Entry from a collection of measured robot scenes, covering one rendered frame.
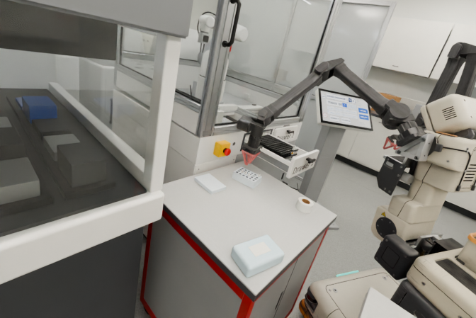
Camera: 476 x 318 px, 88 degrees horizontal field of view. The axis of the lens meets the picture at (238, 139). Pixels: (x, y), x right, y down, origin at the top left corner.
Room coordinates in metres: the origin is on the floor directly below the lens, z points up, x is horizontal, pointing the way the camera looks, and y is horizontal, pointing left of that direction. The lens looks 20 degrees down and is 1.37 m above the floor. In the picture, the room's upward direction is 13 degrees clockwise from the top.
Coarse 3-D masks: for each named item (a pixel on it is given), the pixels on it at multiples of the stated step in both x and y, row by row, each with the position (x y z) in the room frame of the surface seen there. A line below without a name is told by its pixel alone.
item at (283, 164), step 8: (248, 136) 1.38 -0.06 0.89; (272, 136) 1.50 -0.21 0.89; (264, 152) 1.23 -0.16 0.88; (272, 152) 1.21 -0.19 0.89; (304, 152) 1.35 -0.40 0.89; (264, 160) 1.23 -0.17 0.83; (272, 160) 1.19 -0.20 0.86; (280, 160) 1.17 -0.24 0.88; (280, 168) 1.16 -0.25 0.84; (288, 168) 1.13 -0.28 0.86
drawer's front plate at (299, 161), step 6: (318, 150) 1.33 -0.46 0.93; (300, 156) 1.17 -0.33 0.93; (306, 156) 1.20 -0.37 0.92; (312, 156) 1.27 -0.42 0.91; (294, 162) 1.11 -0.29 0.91; (300, 162) 1.17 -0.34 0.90; (306, 162) 1.23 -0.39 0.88; (294, 168) 1.12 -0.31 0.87; (306, 168) 1.25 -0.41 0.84; (288, 174) 1.11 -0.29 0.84; (294, 174) 1.15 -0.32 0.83
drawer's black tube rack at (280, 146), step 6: (264, 138) 1.39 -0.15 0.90; (270, 138) 1.42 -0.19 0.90; (264, 144) 1.29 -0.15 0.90; (270, 144) 1.31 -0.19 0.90; (276, 144) 1.34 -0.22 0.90; (282, 144) 1.36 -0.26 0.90; (288, 144) 1.39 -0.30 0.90; (270, 150) 1.30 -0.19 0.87; (276, 150) 1.25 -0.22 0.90; (282, 150) 1.26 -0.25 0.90; (282, 156) 1.25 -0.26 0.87; (288, 156) 1.28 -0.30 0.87
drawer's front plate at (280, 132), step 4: (276, 128) 1.57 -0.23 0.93; (280, 128) 1.59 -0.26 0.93; (284, 128) 1.62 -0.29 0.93; (288, 128) 1.67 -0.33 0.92; (292, 128) 1.71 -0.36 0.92; (296, 128) 1.76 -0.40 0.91; (276, 132) 1.55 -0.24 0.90; (280, 132) 1.60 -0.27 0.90; (284, 132) 1.63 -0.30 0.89; (276, 136) 1.56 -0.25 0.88; (280, 136) 1.61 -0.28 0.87; (284, 140) 1.66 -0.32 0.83; (288, 140) 1.72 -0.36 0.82
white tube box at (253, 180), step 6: (240, 168) 1.14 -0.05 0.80; (234, 174) 1.08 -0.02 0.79; (240, 174) 1.07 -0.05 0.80; (246, 174) 1.09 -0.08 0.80; (252, 174) 1.10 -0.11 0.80; (240, 180) 1.06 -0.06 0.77; (246, 180) 1.05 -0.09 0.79; (252, 180) 1.05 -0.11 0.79; (258, 180) 1.06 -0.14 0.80; (252, 186) 1.03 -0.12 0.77
